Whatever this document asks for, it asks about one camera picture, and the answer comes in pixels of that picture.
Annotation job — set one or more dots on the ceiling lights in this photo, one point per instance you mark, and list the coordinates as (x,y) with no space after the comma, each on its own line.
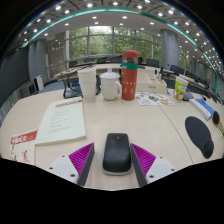
(115,3)

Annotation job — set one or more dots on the colourful printed flyer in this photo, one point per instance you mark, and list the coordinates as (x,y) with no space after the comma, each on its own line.
(153,99)

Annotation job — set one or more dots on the row of dark chairs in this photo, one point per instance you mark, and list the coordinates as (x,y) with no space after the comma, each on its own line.
(151,62)

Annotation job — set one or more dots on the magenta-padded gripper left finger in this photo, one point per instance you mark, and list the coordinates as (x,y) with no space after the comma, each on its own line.
(63,166)

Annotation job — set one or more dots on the curved wooden conference desk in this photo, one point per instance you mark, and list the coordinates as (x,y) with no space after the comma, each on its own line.
(100,66)

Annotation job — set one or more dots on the white paper booklet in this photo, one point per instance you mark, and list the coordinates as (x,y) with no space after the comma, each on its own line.
(61,121)

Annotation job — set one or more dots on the dark conference microphone unit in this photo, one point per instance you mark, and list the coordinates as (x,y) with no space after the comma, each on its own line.
(188,96)

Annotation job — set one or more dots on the white paper cup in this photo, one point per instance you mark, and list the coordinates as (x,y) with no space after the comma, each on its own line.
(88,85)

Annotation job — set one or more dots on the green printed cup with straw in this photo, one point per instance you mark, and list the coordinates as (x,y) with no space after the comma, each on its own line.
(180,89)

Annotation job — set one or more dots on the red and white leaflet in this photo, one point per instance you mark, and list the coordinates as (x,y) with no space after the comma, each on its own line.
(23,146)

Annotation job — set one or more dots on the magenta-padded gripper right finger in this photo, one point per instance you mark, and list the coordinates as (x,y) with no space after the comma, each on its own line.
(160,166)

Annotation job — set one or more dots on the black computer mouse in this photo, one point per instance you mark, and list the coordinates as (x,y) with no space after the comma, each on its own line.
(116,153)

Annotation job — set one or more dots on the red drink bottle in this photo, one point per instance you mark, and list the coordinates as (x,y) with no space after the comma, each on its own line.
(129,80)

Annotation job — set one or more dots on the blue and white book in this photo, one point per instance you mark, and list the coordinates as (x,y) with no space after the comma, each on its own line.
(201,108)

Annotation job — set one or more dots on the white lidded mug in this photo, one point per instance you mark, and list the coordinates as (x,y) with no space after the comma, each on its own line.
(109,86)

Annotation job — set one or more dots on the black office chair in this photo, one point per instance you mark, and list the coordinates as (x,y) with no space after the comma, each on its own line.
(71,90)

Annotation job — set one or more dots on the white cardboard box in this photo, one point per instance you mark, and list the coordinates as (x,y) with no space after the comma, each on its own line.
(150,85)

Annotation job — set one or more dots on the black mouse pad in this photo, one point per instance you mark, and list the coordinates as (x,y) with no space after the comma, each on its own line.
(198,133)

